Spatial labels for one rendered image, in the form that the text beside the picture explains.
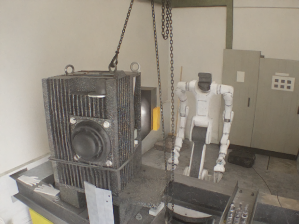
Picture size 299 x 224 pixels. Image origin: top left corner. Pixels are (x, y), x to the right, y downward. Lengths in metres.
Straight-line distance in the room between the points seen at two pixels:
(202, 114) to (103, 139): 1.18
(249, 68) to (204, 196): 2.45
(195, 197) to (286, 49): 2.90
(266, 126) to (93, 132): 3.29
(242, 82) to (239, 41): 0.72
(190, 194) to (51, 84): 1.48
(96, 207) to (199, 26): 3.71
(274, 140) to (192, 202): 2.36
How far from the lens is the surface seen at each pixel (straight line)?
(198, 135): 2.27
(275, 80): 4.04
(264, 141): 4.28
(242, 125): 4.24
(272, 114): 4.14
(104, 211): 1.41
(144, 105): 1.71
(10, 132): 2.38
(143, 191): 1.58
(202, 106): 2.25
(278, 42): 4.25
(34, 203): 2.44
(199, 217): 2.42
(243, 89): 4.11
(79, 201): 1.82
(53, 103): 1.53
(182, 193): 2.26
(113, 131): 1.33
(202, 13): 4.50
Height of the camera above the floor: 1.79
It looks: 16 degrees down
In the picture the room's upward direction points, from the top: straight up
